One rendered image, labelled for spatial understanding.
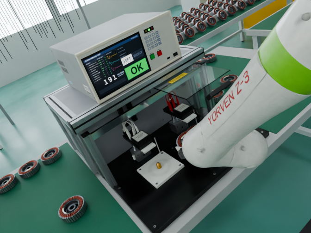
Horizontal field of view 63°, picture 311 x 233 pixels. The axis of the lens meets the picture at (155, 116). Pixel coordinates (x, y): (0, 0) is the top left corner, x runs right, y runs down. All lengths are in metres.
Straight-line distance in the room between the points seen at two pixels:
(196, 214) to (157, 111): 0.58
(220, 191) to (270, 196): 0.96
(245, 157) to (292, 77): 0.32
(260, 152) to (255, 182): 1.31
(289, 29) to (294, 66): 0.05
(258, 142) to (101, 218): 0.67
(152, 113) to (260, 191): 1.01
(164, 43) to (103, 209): 0.73
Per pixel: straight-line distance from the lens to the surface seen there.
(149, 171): 1.11
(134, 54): 1.04
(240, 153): 0.67
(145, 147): 1.07
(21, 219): 1.33
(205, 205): 0.97
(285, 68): 0.40
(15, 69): 7.28
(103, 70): 0.98
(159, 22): 1.10
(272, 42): 0.41
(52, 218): 1.22
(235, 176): 1.04
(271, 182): 2.01
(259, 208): 1.87
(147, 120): 1.29
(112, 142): 1.23
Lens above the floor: 1.52
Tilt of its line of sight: 31 degrees down
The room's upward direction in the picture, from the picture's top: 20 degrees counter-clockwise
